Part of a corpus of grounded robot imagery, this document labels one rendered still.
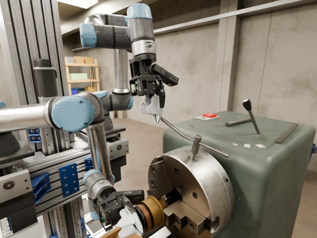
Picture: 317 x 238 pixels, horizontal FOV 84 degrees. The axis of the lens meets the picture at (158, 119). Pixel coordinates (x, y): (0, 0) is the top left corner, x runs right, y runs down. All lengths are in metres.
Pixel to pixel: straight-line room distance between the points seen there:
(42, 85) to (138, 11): 0.67
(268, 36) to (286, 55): 0.42
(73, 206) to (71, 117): 0.86
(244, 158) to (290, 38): 3.07
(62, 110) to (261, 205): 0.68
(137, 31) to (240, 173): 0.54
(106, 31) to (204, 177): 0.56
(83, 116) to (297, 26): 3.37
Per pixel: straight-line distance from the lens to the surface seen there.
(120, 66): 1.07
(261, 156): 0.65
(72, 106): 0.62
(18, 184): 0.92
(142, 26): 0.59
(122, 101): 1.10
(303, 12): 3.63
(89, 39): 0.67
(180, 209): 0.61
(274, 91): 3.58
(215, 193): 0.58
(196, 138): 0.55
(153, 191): 0.60
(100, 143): 0.81
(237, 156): 0.65
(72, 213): 1.42
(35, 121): 0.71
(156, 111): 0.56
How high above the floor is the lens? 1.50
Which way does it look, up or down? 15 degrees down
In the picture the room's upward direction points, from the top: straight up
